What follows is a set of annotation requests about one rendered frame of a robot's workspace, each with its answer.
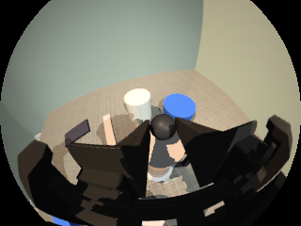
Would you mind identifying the grey cylinder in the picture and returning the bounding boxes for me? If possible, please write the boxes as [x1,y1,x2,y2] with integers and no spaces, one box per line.
[140,197,164,226]

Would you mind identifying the beige cylinder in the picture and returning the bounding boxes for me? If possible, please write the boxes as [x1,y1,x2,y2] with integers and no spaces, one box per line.
[124,89,151,124]

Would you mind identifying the glass french press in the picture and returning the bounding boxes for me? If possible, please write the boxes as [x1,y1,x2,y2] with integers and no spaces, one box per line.
[147,114,191,182]

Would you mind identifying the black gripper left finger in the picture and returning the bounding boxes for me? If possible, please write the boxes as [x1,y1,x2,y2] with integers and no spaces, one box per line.
[68,120,151,199]

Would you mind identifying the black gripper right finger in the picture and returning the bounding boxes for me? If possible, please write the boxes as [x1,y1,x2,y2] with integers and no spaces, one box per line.
[174,117,257,188]

